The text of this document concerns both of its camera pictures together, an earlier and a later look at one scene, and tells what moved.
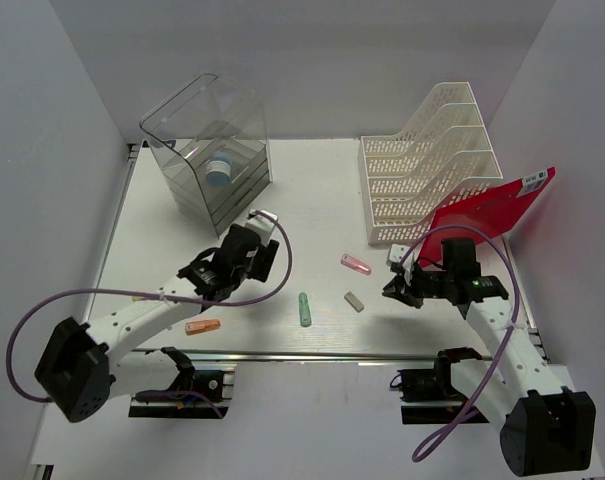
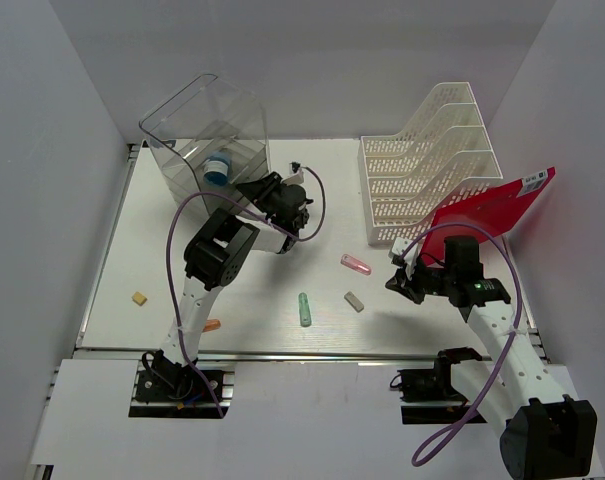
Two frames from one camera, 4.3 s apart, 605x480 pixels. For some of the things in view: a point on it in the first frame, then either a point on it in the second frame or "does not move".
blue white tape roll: [218, 169] does not move
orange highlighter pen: [201, 326] does not move
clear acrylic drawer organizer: [210, 139] does not move
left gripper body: [261, 262] to [295, 224]
